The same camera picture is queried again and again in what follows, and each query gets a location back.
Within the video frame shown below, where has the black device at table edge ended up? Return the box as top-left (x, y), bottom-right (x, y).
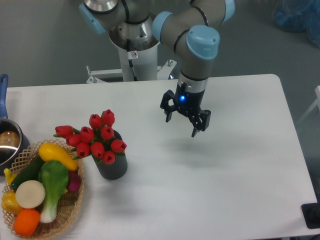
top-left (301, 202), bottom-right (320, 229)

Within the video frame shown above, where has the yellow bell pepper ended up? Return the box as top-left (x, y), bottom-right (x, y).
top-left (1, 190), bottom-right (23, 215)

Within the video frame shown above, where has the yellow squash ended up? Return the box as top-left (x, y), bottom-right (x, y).
top-left (38, 142), bottom-right (78, 172)

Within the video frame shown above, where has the white round radish slice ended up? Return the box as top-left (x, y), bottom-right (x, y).
top-left (15, 180), bottom-right (46, 209)

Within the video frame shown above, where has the dark green cucumber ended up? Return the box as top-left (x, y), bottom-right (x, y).
top-left (10, 155), bottom-right (45, 191)

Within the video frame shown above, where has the green bok choy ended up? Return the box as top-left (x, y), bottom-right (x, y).
top-left (38, 160), bottom-right (69, 224)

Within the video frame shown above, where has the orange fruit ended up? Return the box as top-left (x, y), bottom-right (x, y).
top-left (13, 208), bottom-right (40, 237)

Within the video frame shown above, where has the yellow banana tip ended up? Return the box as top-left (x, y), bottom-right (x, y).
top-left (3, 168), bottom-right (17, 186)

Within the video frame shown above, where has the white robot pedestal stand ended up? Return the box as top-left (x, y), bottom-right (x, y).
top-left (86, 45), bottom-right (177, 84)

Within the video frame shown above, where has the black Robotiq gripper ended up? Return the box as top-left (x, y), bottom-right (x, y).
top-left (160, 84), bottom-right (211, 137)

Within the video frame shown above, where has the blue handled saucepan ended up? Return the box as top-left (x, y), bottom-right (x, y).
top-left (0, 73), bottom-right (30, 176)

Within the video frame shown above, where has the woven wicker basket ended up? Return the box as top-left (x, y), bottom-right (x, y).
top-left (0, 139), bottom-right (85, 240)

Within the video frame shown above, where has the red tulip bouquet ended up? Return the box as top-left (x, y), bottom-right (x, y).
top-left (54, 109), bottom-right (127, 165)

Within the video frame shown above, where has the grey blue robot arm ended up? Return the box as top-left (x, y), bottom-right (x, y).
top-left (79, 0), bottom-right (235, 134)

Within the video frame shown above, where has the blue plastic bag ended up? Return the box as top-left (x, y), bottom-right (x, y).
top-left (272, 0), bottom-right (320, 47)

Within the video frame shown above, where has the white frame at right edge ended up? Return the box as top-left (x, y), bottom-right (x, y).
top-left (297, 85), bottom-right (320, 125)

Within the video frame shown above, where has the dark grey ribbed vase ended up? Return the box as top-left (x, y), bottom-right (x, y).
top-left (91, 126), bottom-right (128, 180)

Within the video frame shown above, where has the purple red radish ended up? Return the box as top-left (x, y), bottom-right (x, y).
top-left (66, 171), bottom-right (82, 193)

